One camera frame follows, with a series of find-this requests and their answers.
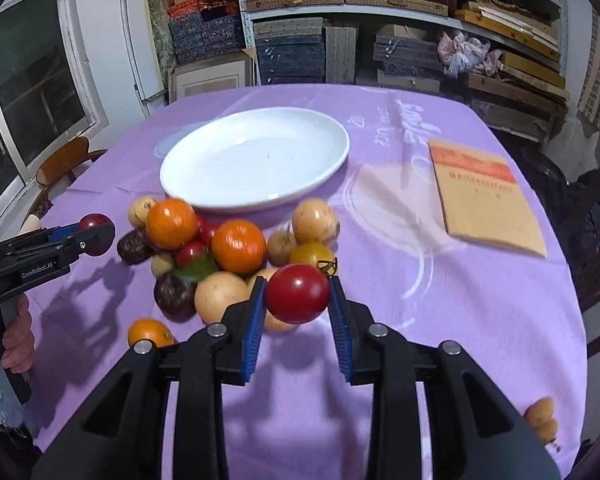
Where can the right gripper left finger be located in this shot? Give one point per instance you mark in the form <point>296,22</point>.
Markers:
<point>117,432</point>

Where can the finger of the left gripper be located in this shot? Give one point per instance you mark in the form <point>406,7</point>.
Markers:
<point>91,240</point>

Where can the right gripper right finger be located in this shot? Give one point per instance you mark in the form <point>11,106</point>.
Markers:
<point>475,432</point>

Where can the dark red plum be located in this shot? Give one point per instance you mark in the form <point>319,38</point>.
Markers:
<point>91,221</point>

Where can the dark wrinkled passion fruit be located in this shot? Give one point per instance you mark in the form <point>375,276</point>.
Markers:
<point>133,248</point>

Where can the large yellow loquat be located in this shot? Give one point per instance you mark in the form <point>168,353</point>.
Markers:
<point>216,293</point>

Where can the small red cherry tomato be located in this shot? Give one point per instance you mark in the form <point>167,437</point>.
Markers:
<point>300,292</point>

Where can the small yellow tomato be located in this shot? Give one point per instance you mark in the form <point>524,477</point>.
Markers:
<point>315,254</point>

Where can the yellow loquat fruit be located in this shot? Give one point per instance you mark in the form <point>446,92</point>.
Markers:
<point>314,220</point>

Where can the person's left hand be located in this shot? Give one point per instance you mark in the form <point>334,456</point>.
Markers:
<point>18,340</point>

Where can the small yellow loquat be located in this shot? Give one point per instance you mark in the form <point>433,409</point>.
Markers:
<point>138,211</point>

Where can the small orange mandarin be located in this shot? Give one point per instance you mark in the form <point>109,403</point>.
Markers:
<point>150,329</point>

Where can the orange mandarin with leaf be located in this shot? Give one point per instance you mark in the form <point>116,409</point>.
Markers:
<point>239,247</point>

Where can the purple tablecloth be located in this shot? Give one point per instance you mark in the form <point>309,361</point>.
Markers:
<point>516,315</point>

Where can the white oval plate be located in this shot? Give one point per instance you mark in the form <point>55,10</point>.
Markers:
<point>255,159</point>

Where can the framed picture in cardboard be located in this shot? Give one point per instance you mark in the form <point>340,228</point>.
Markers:
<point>226,71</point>

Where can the brown paper envelope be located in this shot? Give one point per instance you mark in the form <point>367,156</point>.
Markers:
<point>482,200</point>

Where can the dark wooden chair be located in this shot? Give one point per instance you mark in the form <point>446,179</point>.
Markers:
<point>580,238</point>

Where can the pink crumpled cloth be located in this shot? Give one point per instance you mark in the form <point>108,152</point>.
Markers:
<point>461,54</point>

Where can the metal storage shelf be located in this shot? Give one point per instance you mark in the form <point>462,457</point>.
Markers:
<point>390,43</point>

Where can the window with white frame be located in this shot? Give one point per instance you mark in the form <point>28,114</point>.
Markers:
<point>47,91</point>

